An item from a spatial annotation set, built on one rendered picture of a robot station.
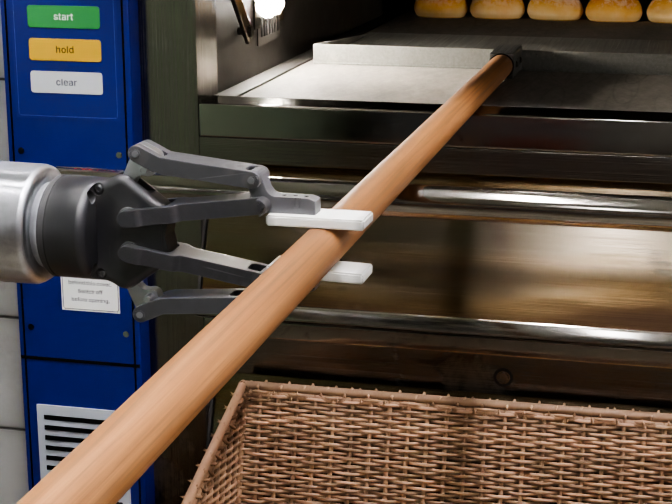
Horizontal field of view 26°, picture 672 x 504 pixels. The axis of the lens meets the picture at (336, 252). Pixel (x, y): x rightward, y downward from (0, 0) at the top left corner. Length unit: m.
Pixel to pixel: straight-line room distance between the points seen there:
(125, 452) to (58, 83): 1.12
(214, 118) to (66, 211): 0.68
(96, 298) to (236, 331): 0.99
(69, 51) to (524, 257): 0.58
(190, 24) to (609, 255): 0.55
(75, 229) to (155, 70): 0.70
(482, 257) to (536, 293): 0.07
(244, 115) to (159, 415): 1.03
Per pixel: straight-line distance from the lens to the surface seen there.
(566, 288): 1.66
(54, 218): 1.05
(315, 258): 0.95
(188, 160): 1.03
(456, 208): 1.27
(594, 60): 1.98
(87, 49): 1.72
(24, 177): 1.07
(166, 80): 1.72
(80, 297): 1.79
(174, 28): 1.71
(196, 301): 1.05
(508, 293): 1.67
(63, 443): 1.86
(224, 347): 0.78
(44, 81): 1.75
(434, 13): 2.67
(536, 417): 1.69
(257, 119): 1.69
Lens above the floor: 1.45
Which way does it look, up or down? 15 degrees down
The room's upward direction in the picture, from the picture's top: straight up
